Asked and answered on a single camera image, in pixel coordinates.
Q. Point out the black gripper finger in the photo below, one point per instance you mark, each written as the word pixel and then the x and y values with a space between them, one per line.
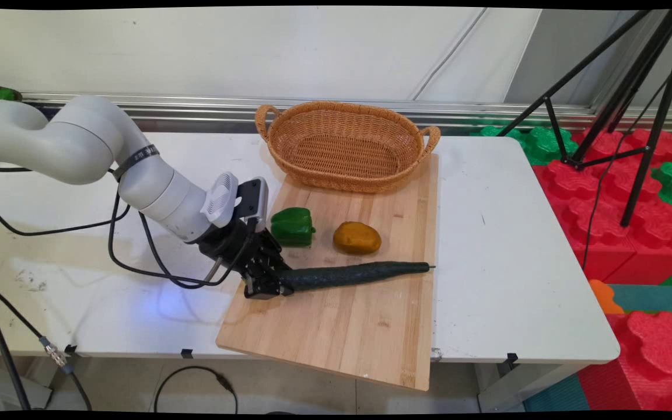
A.
pixel 261 287
pixel 277 263

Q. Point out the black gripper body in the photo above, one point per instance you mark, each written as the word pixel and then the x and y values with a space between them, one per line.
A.
pixel 240 248

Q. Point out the long dark green cucumber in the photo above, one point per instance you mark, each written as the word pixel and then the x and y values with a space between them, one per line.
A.
pixel 347 274

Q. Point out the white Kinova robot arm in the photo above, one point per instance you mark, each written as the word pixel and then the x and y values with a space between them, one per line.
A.
pixel 79 146

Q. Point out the green bell pepper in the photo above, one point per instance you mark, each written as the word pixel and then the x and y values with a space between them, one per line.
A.
pixel 292 227

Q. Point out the yellow-brown potato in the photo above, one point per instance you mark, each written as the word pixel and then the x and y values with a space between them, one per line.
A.
pixel 357 238

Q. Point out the wooden cutting board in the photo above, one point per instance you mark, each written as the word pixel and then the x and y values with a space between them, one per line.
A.
pixel 342 332

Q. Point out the woven wicker basket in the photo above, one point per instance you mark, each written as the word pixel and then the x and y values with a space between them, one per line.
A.
pixel 347 146

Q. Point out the small green object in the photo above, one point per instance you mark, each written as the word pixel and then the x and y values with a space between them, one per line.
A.
pixel 3 94

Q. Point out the orange foam piece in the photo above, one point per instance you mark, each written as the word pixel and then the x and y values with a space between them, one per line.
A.
pixel 603 296

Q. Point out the large red foam block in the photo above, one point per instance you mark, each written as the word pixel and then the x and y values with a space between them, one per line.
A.
pixel 604 221

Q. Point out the teal foam mat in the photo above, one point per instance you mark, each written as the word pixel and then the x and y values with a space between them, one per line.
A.
pixel 657 297

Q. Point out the black tripod stand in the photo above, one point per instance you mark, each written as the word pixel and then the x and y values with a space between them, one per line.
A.
pixel 642 87

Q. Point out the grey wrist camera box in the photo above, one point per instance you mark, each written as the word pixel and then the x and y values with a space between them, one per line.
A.
pixel 252 198

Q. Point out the aluminium wall rail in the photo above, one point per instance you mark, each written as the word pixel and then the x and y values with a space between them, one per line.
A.
pixel 196 108

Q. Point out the white table leg frame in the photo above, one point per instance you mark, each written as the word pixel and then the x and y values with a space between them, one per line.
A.
pixel 517 385

